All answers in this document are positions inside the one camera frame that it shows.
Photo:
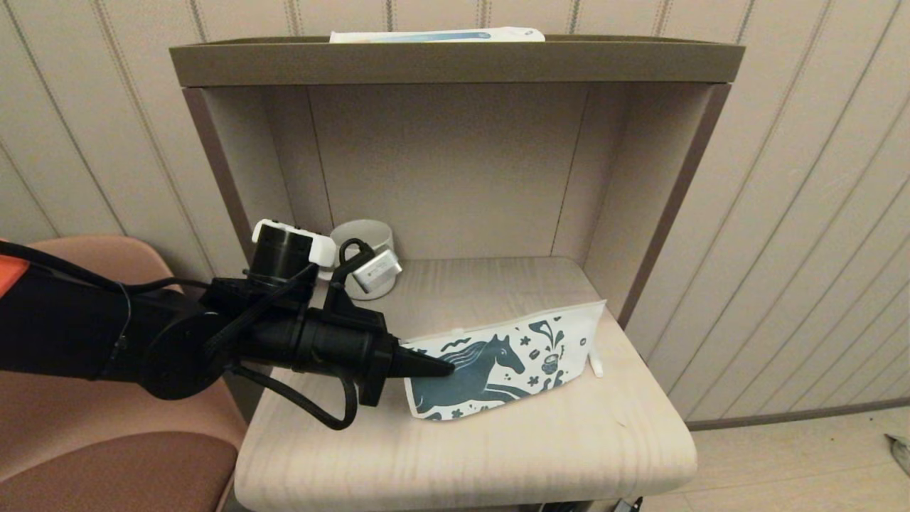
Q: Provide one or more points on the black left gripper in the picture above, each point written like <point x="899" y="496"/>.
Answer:
<point x="334" y="345"/>

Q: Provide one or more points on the white horse-print zipper pouch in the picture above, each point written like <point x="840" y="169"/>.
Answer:
<point x="498" y="370"/>

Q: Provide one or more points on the white plastic squeeze tube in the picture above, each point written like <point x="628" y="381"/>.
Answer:
<point x="596" y="366"/>

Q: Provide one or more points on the white ribbed ceramic mug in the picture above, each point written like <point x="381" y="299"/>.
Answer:
<point x="370" y="235"/>

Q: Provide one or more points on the black items under table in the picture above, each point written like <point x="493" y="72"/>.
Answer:
<point x="629" y="506"/>

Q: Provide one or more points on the brown beige shelf unit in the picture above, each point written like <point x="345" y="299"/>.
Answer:
<point x="455" y="64"/>

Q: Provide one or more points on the brown upholstered chair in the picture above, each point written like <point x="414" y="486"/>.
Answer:
<point x="106" y="462"/>

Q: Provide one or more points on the white blue toothpaste box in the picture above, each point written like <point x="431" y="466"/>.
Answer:
<point x="434" y="35"/>

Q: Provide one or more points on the grey object on floor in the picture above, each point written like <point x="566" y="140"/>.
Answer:
<point x="900" y="455"/>

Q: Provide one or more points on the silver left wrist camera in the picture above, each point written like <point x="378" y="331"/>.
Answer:
<point x="377" y="272"/>

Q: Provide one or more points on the black left camera bracket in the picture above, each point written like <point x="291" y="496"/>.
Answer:
<point x="334" y="306"/>

